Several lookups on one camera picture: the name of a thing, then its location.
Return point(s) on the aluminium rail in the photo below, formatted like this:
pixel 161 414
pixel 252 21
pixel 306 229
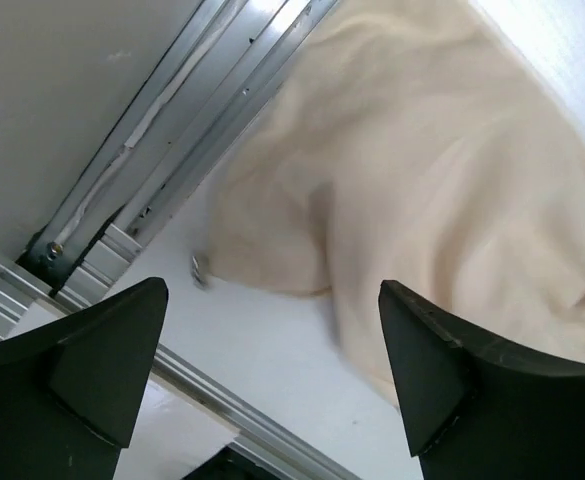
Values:
pixel 260 439
pixel 222 67

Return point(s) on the aluminium left rail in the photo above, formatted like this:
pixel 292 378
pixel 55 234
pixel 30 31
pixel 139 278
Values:
pixel 222 67

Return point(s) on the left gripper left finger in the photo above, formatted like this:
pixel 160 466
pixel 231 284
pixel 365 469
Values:
pixel 71 390

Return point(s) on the aluminium front rail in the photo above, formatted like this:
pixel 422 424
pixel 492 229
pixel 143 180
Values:
pixel 260 439

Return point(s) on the beige trousers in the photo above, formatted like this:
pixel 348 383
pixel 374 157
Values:
pixel 409 144

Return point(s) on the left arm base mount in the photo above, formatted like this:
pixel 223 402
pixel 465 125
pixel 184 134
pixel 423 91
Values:
pixel 229 464

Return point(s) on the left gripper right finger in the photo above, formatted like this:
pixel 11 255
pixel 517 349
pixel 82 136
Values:
pixel 476 405

